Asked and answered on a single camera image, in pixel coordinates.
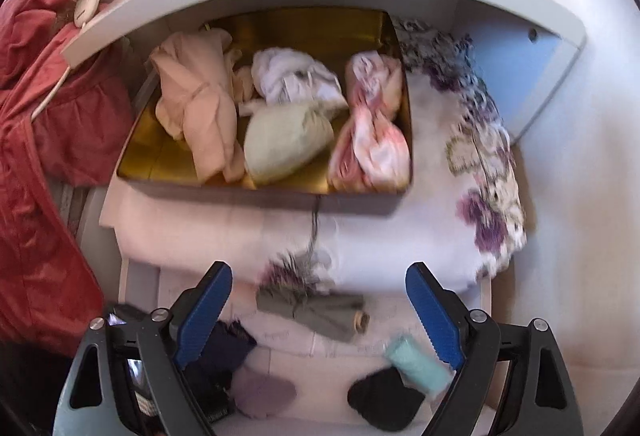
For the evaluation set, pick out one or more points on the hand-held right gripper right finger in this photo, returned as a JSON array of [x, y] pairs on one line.
[[435, 316]]

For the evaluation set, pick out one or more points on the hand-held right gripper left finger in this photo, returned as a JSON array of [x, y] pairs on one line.
[[200, 321]]

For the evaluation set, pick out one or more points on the teal sock bundle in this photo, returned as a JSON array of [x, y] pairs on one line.
[[417, 361]]

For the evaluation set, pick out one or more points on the black sock bundle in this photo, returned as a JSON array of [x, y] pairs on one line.
[[382, 398]]

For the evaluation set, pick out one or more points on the grey-green sock bundle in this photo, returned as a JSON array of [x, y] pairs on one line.
[[315, 313]]

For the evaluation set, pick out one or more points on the gold metal tin box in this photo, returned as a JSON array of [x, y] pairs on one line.
[[155, 161]]

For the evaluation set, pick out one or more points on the pink white sock bundle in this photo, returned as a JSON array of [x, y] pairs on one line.
[[370, 136]]

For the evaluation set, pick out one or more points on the light green sock bundle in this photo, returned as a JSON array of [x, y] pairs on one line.
[[285, 141]]

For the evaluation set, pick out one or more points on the peach sock bundle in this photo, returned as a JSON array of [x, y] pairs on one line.
[[205, 116]]

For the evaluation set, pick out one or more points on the navy sock bundle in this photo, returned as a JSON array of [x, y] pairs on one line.
[[225, 351]]

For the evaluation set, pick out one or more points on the white embroidered floral cloth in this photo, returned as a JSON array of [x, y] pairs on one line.
[[400, 236]]

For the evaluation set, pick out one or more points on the mauve sock bundle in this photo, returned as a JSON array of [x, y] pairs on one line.
[[262, 391]]

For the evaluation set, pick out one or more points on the printed white shelf liner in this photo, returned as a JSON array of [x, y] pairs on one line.
[[310, 366]]

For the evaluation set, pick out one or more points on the red garment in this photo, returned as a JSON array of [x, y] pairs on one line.
[[45, 216]]

